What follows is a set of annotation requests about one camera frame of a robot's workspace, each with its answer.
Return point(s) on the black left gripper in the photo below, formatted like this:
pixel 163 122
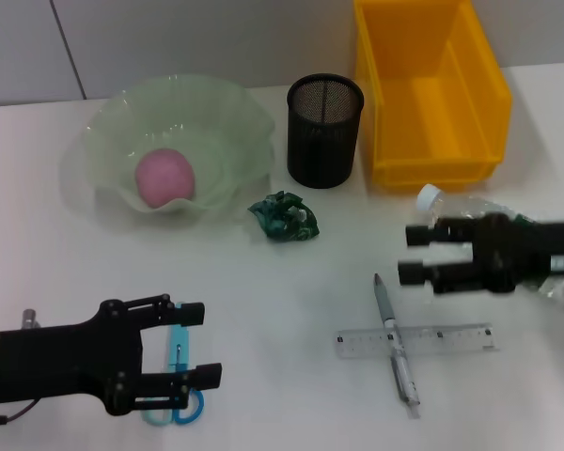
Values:
pixel 66 362

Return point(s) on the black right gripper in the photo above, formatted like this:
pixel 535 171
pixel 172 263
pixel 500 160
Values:
pixel 521 249

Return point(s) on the clear green-label water bottle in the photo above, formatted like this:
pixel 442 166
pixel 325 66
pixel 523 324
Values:
pixel 427 197

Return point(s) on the green plastic wrapper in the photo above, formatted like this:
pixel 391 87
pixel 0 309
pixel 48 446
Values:
pixel 284 218

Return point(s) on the pink peach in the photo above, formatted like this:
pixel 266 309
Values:
pixel 165 178

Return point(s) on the blue scissors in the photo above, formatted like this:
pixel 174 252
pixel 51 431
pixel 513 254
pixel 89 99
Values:
pixel 178 343

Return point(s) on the grey clear pen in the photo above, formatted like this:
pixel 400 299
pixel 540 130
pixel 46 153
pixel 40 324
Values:
pixel 386 310

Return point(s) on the transparent plastic ruler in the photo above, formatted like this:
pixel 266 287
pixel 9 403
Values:
pixel 451 338

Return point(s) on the black mesh pen holder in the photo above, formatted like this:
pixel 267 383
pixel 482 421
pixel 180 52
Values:
pixel 322 136

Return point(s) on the green wavy glass fruit plate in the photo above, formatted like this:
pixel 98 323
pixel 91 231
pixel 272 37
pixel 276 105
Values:
pixel 207 136

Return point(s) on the yellow plastic bin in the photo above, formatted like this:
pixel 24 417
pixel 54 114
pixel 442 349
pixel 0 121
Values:
pixel 432 127

